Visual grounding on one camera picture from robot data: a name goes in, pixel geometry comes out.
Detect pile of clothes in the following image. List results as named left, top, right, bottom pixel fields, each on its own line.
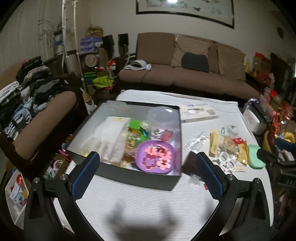
left=1, top=56, right=64, bottom=140

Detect clear plastic lidded cup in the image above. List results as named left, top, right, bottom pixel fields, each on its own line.
left=147, top=106, right=179, bottom=142

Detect white ribbed table mat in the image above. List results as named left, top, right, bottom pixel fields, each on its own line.
left=76, top=90, right=274, bottom=240

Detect brown sofa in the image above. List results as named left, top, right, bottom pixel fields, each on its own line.
left=119, top=32, right=259, bottom=102

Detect white TPE glove box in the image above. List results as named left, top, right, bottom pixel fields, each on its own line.
left=180, top=104, right=219, bottom=123

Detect clear utensil packet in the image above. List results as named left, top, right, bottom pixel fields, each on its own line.
left=184, top=132, right=207, bottom=154

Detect mint green plastic plate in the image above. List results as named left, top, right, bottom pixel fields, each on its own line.
left=248, top=145, right=266, bottom=169

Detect white plastic ring holder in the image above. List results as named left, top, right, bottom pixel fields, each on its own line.
left=212, top=151, right=237, bottom=174

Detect purple plastic plate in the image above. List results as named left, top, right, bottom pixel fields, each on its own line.
left=134, top=140, right=176, bottom=175

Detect orange yellow snack packet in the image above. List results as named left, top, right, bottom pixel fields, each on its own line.
left=233, top=137, right=250, bottom=166

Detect black storage box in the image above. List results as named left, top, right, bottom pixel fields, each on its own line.
left=66, top=101, right=182, bottom=191

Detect framed wall painting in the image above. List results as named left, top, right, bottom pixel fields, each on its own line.
left=136, top=0, right=235, bottom=29

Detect clear cartoon snack bag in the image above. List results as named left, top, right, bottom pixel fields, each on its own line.
left=219, top=135, right=239, bottom=153

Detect white cap on sofa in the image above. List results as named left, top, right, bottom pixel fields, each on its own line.
left=124, top=60, right=152, bottom=71

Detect dark cushion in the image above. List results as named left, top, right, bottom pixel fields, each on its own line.
left=181, top=52, right=209, bottom=73

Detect white appliance box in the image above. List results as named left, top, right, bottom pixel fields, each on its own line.
left=243, top=98, right=272, bottom=135

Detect pink flower cutouts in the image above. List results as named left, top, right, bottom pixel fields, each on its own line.
left=142, top=144, right=173, bottom=171

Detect green yellow bag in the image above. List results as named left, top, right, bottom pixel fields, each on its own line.
left=92, top=75, right=113, bottom=88

